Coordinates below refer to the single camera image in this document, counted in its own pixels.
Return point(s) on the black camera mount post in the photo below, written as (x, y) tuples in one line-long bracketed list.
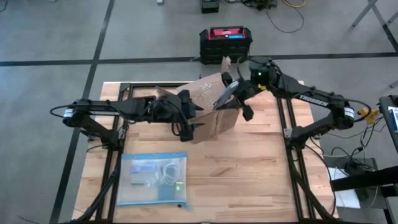
[(201, 76)]

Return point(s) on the white paper sheet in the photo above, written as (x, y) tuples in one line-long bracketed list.
[(348, 199)]

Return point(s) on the blue card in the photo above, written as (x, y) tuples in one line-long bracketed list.
[(166, 193)]

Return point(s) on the grey side cart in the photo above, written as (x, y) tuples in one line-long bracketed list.
[(339, 161)]

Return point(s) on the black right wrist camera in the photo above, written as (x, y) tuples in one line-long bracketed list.
[(247, 112)]

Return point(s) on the blue white carton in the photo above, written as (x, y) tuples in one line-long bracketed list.
[(393, 119)]

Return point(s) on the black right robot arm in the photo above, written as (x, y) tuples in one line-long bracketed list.
[(311, 99)]

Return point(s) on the black floor device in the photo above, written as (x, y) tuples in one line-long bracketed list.
[(210, 6)]

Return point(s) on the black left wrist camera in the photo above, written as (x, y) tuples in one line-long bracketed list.
[(187, 133)]

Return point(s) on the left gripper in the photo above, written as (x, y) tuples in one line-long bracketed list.
[(168, 109)]

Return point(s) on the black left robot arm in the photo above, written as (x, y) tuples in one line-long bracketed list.
[(93, 109)]

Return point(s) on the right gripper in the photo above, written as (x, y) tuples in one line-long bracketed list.
[(258, 77)]

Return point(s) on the clear mesh pouch blue trim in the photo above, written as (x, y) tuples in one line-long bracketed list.
[(152, 199)]

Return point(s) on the small green item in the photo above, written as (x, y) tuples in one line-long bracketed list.
[(179, 186)]

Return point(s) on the black stand beam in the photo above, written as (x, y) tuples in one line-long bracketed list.
[(363, 180)]

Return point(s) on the brown cardboard box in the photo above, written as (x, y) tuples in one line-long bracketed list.
[(214, 124)]

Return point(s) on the small purple blue packet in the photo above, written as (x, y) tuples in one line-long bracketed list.
[(143, 168)]

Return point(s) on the black aluminium table frame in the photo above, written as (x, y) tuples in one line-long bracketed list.
[(149, 84)]

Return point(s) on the black side desk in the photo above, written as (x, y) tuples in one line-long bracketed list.
[(383, 118)]

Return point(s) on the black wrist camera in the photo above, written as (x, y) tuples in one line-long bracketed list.
[(247, 112), (187, 133)]

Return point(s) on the grey metal desk leg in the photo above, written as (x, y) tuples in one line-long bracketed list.
[(360, 14), (394, 84), (393, 17)]

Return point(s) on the white metal desk foot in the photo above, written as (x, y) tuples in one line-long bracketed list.
[(160, 1)]

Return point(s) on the black red power station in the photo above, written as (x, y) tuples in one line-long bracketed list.
[(225, 49)]

